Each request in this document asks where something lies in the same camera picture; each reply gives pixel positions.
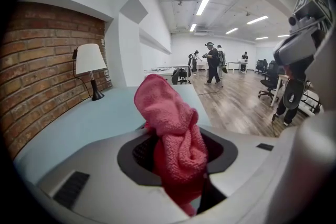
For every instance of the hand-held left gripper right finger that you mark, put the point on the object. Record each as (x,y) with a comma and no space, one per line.
(249,178)

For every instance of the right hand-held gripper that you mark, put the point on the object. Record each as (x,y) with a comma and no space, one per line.
(302,44)

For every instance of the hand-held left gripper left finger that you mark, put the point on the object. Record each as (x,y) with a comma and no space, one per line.
(105,191)

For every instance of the pink cloth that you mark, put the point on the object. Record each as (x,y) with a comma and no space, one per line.
(173,123)

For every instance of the wooden desk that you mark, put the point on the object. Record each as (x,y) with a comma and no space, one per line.
(281,76)

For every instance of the black office chair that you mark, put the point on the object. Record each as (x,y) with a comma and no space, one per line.
(261,65)
(270,78)

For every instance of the small white desk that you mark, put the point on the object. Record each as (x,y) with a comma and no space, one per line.
(235,62)

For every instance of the light blue table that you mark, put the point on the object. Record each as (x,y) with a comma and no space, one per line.
(78,123)

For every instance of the ceiling air vent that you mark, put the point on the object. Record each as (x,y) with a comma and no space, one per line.
(200,32)

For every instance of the ceiling light panels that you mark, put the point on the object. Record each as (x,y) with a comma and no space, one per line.
(203,5)

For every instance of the white square table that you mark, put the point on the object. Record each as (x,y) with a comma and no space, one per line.
(162,72)

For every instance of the white shade table lamp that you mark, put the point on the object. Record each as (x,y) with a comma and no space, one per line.
(90,57)

